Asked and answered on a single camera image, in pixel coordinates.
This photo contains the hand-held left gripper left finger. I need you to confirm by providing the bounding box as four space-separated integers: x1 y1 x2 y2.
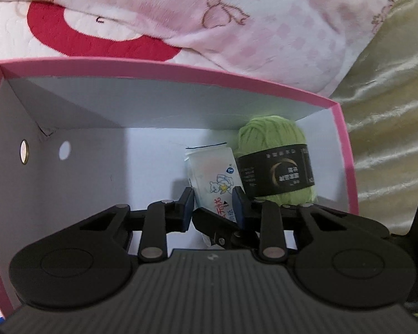
78 187 196 261

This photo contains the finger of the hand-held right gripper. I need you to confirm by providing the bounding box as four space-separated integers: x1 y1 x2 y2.
192 207 262 249

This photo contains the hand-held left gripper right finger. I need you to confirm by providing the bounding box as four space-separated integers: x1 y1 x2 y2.
232 186 345 261

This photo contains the white tissue pack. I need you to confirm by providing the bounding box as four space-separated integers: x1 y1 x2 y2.
184 143 246 247

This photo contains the green yarn ball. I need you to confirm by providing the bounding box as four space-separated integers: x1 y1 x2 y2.
237 116 316 205

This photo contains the pink cardboard box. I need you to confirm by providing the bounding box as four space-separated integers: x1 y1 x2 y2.
0 59 360 321

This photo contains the cream satin cloth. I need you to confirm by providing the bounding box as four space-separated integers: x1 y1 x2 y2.
329 0 418 237

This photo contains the pink printed pillow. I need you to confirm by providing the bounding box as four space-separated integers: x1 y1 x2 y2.
0 0 398 98

